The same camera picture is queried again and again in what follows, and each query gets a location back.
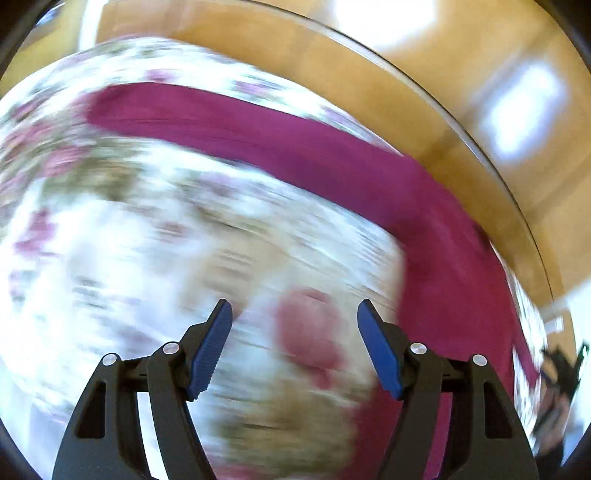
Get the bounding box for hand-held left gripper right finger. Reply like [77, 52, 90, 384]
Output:
[357, 298, 542, 480]

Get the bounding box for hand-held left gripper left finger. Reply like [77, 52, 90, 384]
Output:
[52, 298, 233, 480]

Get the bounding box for maroon knit garment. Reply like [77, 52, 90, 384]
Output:
[85, 83, 546, 480]

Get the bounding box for floral bedsheet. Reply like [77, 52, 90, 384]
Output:
[0, 36, 575, 480]

